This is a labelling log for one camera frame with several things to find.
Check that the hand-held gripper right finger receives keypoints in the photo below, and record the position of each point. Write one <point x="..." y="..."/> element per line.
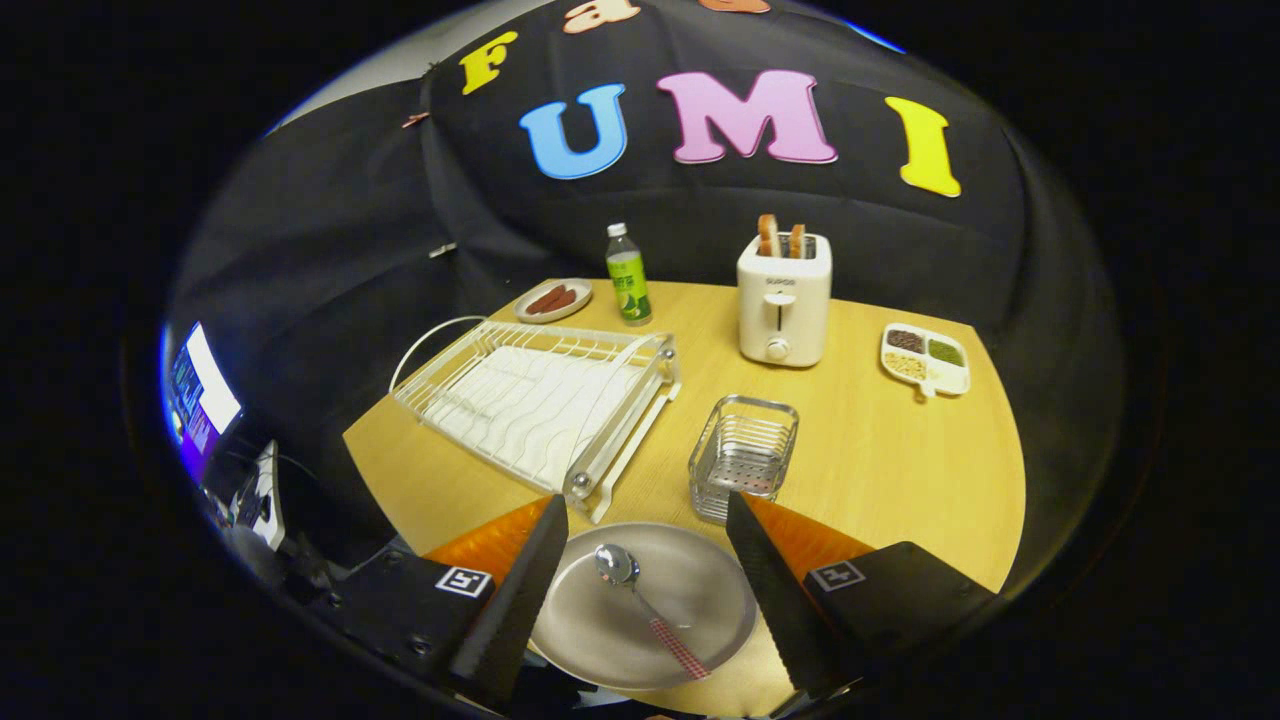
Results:
<point x="775" y="600"/>

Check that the computer monitor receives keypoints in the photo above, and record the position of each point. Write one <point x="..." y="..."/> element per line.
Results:
<point x="205" y="400"/>

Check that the pile of dark beans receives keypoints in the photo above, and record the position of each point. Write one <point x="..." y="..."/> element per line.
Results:
<point x="905" y="340"/>

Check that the grey round plate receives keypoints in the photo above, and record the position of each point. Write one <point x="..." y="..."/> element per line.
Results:
<point x="690" y="580"/>

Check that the white device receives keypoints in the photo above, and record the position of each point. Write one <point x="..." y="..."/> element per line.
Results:
<point x="265" y="490"/>

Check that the white cloth clip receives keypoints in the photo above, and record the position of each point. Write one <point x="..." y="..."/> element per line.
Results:
<point x="443" y="250"/>

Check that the pile of yellow beans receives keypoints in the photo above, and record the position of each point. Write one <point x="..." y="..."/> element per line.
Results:
<point x="905" y="366"/>

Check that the small beige saucer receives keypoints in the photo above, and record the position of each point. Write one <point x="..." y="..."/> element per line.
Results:
<point x="580" y="290"/>

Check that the white toaster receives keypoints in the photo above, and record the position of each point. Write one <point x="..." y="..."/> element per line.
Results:
<point x="785" y="320"/>

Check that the white divided dish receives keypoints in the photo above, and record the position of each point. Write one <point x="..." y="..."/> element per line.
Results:
<point x="955" y="378"/>

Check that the red meat slice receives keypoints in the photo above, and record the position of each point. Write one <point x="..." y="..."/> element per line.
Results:
<point x="545" y="299"/>
<point x="563" y="300"/>

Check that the green label drink bottle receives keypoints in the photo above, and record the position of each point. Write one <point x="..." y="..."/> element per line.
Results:
<point x="630" y="290"/>

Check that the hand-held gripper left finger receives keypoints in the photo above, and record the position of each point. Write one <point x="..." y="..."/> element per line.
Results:
<point x="515" y="610"/>

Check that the toast slice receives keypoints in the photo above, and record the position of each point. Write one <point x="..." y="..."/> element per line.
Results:
<point x="769" y="236"/>
<point x="797" y="241"/>

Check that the pink cloth clip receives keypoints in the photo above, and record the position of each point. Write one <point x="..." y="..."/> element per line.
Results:
<point x="415" y="120"/>

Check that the pile of green beans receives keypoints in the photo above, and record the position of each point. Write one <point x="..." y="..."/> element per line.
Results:
<point x="946" y="352"/>

